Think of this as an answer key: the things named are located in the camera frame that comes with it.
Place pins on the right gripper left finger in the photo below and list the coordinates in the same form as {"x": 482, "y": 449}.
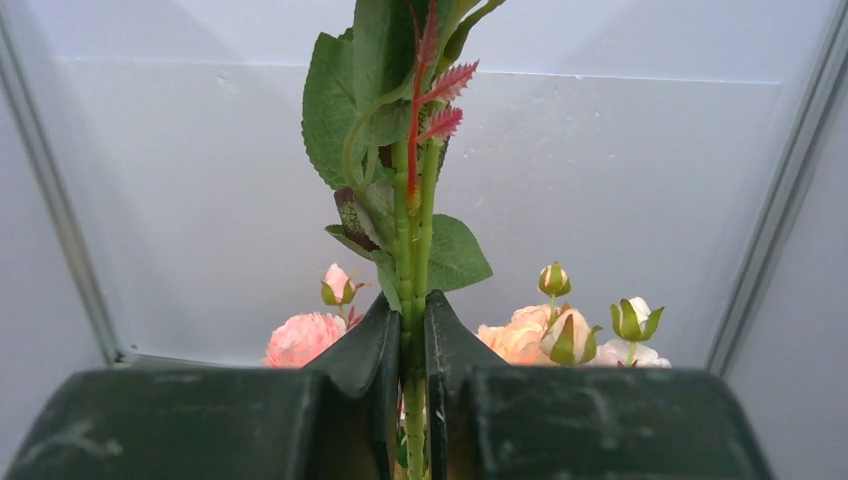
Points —
{"x": 334, "y": 418}

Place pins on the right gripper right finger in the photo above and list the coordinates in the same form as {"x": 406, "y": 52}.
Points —
{"x": 488, "y": 419}

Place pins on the deep pink flower stem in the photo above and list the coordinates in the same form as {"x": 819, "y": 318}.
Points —
{"x": 303, "y": 337}

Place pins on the orange peach flower stem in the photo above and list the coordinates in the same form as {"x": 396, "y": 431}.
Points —
{"x": 552, "y": 333}

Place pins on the white pink flower stem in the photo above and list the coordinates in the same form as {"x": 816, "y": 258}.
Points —
{"x": 634, "y": 323}

